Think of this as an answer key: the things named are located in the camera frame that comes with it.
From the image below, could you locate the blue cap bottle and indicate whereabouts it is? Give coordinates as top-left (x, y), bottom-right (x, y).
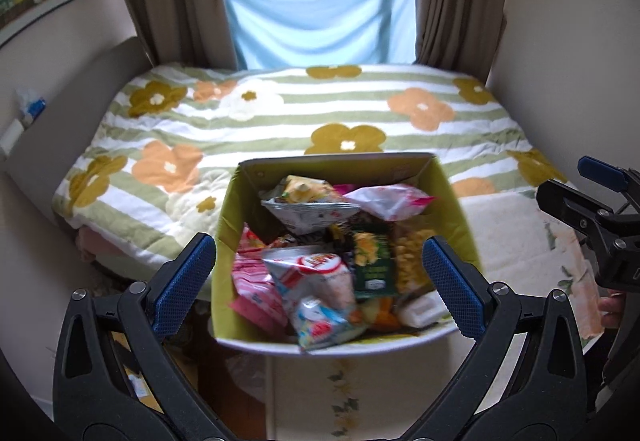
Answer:
top-left (23, 98), bottom-right (47, 127)

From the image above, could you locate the yellow cheese sticks bag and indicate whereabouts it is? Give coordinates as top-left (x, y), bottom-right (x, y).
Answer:
top-left (393, 227), bottom-right (435, 295)

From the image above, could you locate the green cardboard box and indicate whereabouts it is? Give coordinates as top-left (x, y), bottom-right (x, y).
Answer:
top-left (209, 151), bottom-right (484, 358)

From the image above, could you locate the dark green snack bag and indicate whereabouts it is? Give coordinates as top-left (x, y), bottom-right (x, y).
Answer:
top-left (347, 227), bottom-right (397, 299)

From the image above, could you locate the pink striped snack bag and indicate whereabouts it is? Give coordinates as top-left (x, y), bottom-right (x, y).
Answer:
top-left (230, 225), bottom-right (288, 337)

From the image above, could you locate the grey headboard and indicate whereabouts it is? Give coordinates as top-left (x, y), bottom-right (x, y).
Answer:
top-left (6, 37), bottom-right (152, 224)

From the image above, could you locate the floral striped quilt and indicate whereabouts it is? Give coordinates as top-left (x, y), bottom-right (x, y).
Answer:
top-left (52, 64), bottom-right (559, 272)

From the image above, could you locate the pale green orange snack bag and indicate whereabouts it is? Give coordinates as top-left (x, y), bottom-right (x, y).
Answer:
top-left (397, 291), bottom-right (449, 329)

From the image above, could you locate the blue window cloth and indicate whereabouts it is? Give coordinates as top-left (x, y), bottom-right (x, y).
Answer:
top-left (226, 0), bottom-right (416, 70)

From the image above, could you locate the shrimp flakes snack bag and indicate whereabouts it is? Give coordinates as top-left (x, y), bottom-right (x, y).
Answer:
top-left (262, 246), bottom-right (367, 351)

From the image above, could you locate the white tissue pack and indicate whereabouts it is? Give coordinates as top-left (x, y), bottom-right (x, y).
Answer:
top-left (0, 120), bottom-right (25, 157)

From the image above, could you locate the person right hand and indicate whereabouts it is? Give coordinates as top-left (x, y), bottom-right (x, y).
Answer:
top-left (598, 291), bottom-right (626, 328)

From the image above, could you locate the potato chips snack bag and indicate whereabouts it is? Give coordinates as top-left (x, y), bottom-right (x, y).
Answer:
top-left (258, 175), bottom-right (360, 235)

